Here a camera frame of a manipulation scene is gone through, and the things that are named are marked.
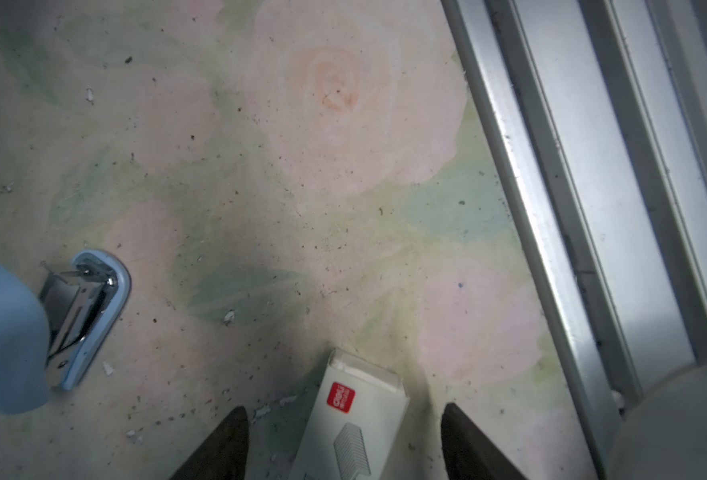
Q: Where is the white staple box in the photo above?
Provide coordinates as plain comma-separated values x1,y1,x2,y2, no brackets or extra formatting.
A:
289,349,409,480

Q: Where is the aluminium front rail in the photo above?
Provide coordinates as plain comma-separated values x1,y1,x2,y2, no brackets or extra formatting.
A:
445,1,707,479

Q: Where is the clear tape roll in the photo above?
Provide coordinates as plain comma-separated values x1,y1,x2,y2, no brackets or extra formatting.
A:
607,366,707,479

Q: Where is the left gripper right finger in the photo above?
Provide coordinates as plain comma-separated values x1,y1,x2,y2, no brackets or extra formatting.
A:
441,403,525,480

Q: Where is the light blue stapler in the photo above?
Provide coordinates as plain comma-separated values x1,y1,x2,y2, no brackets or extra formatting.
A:
0,249,131,415

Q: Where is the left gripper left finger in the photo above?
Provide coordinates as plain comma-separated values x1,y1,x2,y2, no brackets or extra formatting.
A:
170,406,249,480

